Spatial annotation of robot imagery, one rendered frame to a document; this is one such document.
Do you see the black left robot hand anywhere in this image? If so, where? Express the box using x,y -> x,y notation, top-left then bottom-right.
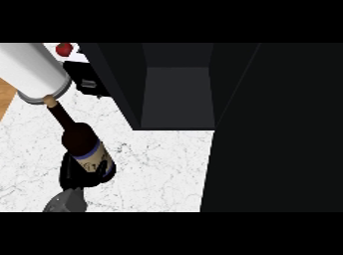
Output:
58,151 -> 119,192

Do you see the dark wine bottle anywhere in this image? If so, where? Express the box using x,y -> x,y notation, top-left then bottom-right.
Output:
42,94 -> 117,178

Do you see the dark grey open cabinet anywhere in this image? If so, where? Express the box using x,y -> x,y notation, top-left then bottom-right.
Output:
80,43 -> 262,130

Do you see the dark grey cabinet door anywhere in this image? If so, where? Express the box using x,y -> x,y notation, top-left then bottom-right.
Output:
199,43 -> 343,213

